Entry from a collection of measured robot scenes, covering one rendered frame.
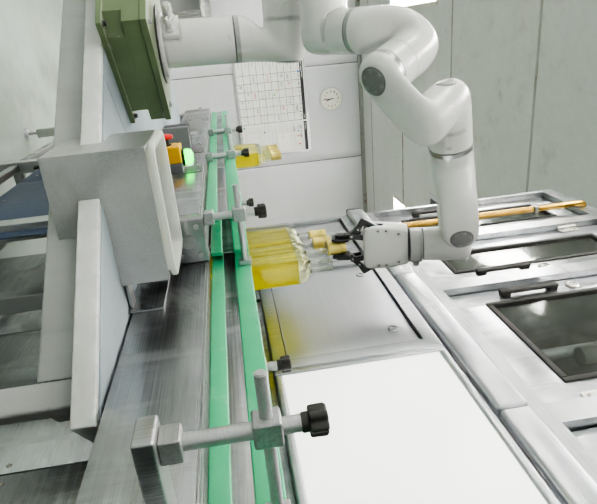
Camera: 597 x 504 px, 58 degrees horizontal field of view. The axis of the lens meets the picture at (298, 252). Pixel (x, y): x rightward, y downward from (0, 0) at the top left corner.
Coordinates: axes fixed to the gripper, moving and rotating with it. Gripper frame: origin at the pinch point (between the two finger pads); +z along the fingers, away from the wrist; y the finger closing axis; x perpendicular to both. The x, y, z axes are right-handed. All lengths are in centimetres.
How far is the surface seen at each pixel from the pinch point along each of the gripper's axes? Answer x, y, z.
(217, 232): 1.6, 5.2, 28.1
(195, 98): -553, -24, 207
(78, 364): 60, 9, 31
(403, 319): 9.9, -13.7, -13.4
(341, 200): -598, -179, 37
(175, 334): 46, 5, 23
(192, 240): 19.0, 10.3, 27.8
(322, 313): 6.6, -13.8, 4.7
